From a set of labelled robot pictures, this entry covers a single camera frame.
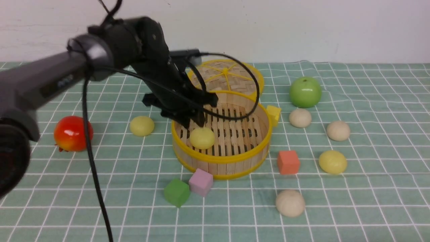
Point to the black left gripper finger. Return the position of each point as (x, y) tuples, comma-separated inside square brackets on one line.
[(193, 115)]

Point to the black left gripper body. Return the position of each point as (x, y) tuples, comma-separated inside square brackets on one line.
[(171, 90)]

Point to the yellow bun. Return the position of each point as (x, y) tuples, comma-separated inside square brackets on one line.
[(332, 162), (141, 126), (202, 138)]

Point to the beige bun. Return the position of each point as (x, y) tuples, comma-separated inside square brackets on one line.
[(290, 203), (300, 118), (338, 131)]

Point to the beige bun front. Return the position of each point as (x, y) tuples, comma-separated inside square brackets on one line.
[(290, 203)]

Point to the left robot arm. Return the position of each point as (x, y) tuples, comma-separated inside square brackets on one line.
[(136, 42)]

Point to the bamboo steamer tray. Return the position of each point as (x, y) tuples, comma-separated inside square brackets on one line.
[(240, 147)]

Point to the woven bamboo steamer lid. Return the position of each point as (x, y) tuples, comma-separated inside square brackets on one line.
[(225, 74)]

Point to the pink cube block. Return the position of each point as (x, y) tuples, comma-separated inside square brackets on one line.
[(201, 182)]

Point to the yellow cube block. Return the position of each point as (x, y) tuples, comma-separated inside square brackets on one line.
[(275, 114)]

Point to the green cube block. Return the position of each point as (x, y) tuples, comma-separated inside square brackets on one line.
[(177, 192)]

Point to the orange cube block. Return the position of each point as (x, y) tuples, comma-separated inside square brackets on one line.
[(288, 162)]

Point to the green apple toy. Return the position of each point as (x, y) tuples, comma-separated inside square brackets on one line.
[(305, 92)]

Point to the red pomegranate toy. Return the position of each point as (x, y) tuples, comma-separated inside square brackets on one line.
[(69, 134)]

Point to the green checkered tablecloth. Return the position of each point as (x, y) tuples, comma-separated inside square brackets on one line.
[(382, 196)]

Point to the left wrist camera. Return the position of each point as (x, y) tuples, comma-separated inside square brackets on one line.
[(179, 57)]

